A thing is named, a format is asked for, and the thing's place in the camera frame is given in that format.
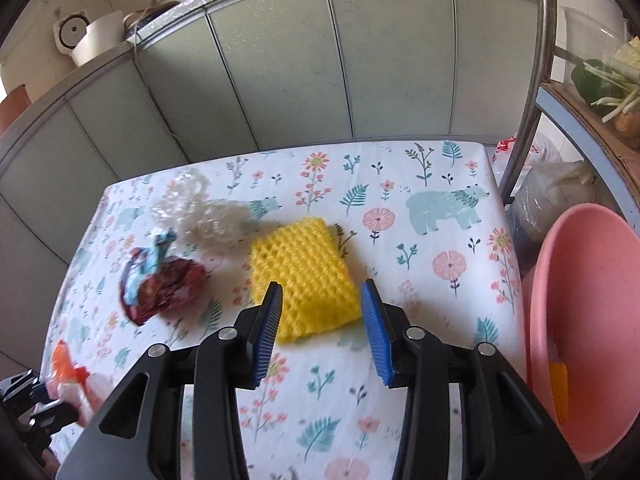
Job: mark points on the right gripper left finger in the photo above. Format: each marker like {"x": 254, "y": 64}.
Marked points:
{"x": 136, "y": 432}

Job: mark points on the grey kitchen cabinet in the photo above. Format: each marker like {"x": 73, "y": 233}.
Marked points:
{"x": 213, "y": 78}

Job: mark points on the yellow foam net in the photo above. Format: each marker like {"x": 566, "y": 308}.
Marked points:
{"x": 558, "y": 374}
{"x": 318, "y": 293}

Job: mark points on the pink white plastic wrapper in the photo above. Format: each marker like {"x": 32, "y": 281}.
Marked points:
{"x": 84, "y": 391}

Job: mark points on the metal shelf rack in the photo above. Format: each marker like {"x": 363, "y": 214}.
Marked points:
{"x": 616, "y": 163}

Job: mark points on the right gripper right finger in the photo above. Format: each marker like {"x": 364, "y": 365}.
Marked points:
{"x": 506, "y": 432}

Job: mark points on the pink plastic bin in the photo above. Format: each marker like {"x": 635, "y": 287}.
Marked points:
{"x": 583, "y": 310}

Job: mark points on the crumpled red blue wrapper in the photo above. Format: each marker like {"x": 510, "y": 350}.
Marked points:
{"x": 154, "y": 282}

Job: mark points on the vegetables in jar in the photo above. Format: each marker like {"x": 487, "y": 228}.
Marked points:
{"x": 608, "y": 83}

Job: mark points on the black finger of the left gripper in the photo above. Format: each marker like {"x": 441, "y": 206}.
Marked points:
{"x": 29, "y": 417}

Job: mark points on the white rice cooker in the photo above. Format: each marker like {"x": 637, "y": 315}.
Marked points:
{"x": 84, "y": 38}

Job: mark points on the bubble wrap clump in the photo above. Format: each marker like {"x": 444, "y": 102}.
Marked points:
{"x": 187, "y": 208}

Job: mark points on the plastic bags under shelf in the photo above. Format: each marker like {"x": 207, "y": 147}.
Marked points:
{"x": 546, "y": 187}

